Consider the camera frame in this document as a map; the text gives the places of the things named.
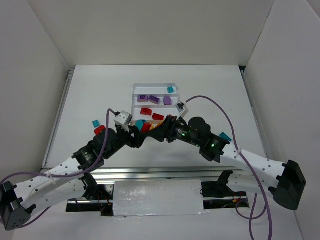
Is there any red curved lego brick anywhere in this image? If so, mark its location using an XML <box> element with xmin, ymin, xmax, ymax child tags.
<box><xmin>152</xmin><ymin>113</ymin><xmax>165</xmax><ymax>121</ymax></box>

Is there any purple sloped lego brick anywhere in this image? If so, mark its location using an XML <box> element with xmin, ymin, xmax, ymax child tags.
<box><xmin>148</xmin><ymin>95</ymin><xmax>161</xmax><ymax>105</ymax></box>

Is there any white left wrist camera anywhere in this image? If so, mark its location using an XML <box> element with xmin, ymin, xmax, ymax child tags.
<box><xmin>114</xmin><ymin>111</ymin><xmax>133</xmax><ymax>133</ymax></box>

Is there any red two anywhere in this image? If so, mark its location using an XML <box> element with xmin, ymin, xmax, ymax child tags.
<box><xmin>94</xmin><ymin>125</ymin><xmax>106</xmax><ymax>135</ymax></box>

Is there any silver foil cover plate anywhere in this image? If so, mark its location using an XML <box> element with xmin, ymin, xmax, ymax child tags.
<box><xmin>113</xmin><ymin>180</ymin><xmax>205</xmax><ymax>217</ymax></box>

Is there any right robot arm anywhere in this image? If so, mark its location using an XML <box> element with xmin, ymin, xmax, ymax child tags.
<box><xmin>148</xmin><ymin>116</ymin><xmax>307</xmax><ymax>211</ymax></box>

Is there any small teal lego brick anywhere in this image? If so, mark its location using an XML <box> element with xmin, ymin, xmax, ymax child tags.
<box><xmin>92</xmin><ymin>120</ymin><xmax>101</xmax><ymax>128</ymax></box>

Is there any teal rounded lego brick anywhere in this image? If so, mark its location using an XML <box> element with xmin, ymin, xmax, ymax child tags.
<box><xmin>134</xmin><ymin>119</ymin><xmax>147</xmax><ymax>131</ymax></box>

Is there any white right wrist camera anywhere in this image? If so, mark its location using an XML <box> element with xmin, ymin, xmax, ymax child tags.
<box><xmin>175</xmin><ymin>101</ymin><xmax>189</xmax><ymax>120</ymax></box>

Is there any red cloud lego brick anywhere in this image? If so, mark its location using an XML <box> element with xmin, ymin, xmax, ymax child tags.
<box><xmin>140</xmin><ymin>122</ymin><xmax>153</xmax><ymax>133</ymax></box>

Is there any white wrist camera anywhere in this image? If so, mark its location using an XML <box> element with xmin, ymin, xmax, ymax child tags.
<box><xmin>175</xmin><ymin>101</ymin><xmax>189</xmax><ymax>120</ymax></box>
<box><xmin>114</xmin><ymin>111</ymin><xmax>133</xmax><ymax>133</ymax></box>

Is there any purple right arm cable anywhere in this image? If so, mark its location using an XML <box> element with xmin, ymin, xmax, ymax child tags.
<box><xmin>183</xmin><ymin>95</ymin><xmax>273</xmax><ymax>240</ymax></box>

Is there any teal lego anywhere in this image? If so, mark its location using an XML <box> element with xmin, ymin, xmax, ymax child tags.
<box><xmin>167</xmin><ymin>86</ymin><xmax>174</xmax><ymax>94</ymax></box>

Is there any yellow rounded lego brick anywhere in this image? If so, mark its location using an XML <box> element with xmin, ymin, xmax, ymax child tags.
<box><xmin>153</xmin><ymin>121</ymin><xmax>164</xmax><ymax>129</ymax></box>

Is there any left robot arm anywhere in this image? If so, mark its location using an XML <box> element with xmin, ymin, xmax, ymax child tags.
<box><xmin>0</xmin><ymin>125</ymin><xmax>148</xmax><ymax>231</ymax></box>

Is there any white divided sorting tray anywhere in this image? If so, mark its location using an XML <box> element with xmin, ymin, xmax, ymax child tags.
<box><xmin>131</xmin><ymin>83</ymin><xmax>179</xmax><ymax>125</ymax></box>

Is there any purple flower lego brick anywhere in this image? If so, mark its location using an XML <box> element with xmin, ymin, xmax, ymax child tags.
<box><xmin>163</xmin><ymin>95</ymin><xmax>172</xmax><ymax>106</ymax></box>

